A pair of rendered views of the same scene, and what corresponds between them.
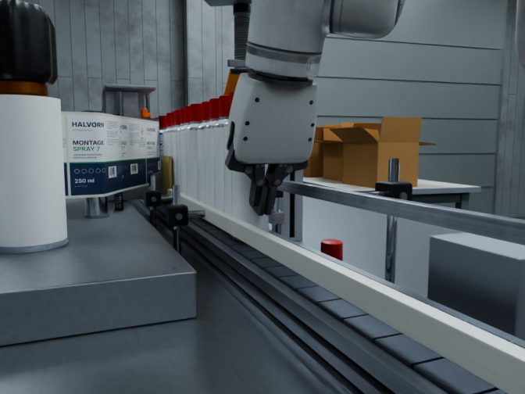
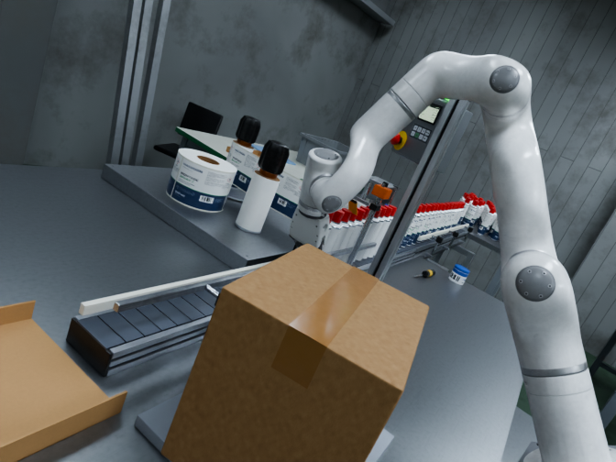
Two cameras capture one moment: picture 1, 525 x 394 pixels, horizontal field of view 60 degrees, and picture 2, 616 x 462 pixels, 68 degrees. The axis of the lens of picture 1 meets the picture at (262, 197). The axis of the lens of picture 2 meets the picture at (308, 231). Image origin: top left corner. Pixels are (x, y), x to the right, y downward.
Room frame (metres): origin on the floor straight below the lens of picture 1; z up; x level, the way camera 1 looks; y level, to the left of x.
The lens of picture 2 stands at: (-0.24, -0.89, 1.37)
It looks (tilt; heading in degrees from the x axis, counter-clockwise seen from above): 16 degrees down; 48
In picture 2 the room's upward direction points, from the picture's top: 23 degrees clockwise
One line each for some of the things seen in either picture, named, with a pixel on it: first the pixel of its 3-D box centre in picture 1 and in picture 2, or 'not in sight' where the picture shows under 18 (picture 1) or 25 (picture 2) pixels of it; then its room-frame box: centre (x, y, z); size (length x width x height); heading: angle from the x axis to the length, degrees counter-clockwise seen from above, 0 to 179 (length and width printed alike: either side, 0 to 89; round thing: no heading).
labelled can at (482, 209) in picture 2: not in sight; (492, 219); (3.08, 0.91, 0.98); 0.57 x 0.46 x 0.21; 112
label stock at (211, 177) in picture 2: not in sight; (202, 180); (0.46, 0.49, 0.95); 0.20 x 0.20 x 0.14
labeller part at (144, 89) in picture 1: (128, 89); (382, 182); (1.10, 0.32, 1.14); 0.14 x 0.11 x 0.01; 22
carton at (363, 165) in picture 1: (380, 152); not in sight; (2.58, -0.67, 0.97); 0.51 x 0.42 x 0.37; 112
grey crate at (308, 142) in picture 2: not in sight; (333, 158); (2.24, 1.96, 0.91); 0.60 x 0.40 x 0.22; 20
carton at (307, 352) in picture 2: not in sight; (308, 372); (0.23, -0.49, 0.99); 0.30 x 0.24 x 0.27; 34
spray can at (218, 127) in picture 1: (230, 162); (334, 239); (0.71, 0.05, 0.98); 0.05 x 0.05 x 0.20
